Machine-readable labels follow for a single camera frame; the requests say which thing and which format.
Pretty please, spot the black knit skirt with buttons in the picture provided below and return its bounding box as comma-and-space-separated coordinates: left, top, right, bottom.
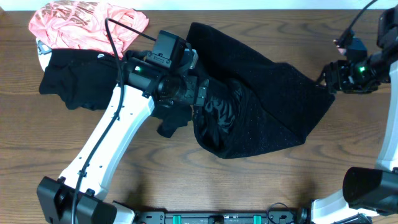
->
187, 22, 335, 159

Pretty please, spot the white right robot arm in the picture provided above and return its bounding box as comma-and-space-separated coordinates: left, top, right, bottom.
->
297, 6, 397, 223

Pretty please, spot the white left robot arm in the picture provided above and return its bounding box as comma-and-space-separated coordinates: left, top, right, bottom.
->
37, 49, 207, 223

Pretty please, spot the black t-shirt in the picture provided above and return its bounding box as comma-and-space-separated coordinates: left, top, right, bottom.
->
39, 49, 193, 139

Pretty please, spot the pink t-shirt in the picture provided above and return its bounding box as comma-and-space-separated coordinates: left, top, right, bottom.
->
28, 1, 149, 55

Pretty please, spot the white garment under pile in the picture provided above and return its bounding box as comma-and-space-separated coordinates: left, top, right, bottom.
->
35, 38, 52, 71

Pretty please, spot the black mounting rail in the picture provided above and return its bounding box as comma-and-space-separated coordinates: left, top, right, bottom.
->
132, 202, 311, 224

